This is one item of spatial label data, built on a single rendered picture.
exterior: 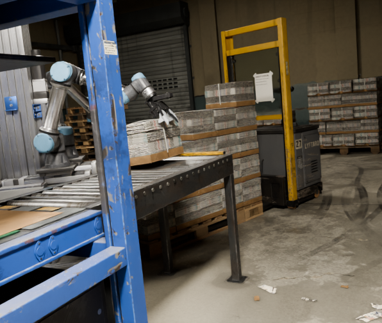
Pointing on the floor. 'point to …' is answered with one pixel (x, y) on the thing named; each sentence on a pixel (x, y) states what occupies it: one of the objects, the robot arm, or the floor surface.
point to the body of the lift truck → (311, 143)
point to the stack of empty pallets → (88, 148)
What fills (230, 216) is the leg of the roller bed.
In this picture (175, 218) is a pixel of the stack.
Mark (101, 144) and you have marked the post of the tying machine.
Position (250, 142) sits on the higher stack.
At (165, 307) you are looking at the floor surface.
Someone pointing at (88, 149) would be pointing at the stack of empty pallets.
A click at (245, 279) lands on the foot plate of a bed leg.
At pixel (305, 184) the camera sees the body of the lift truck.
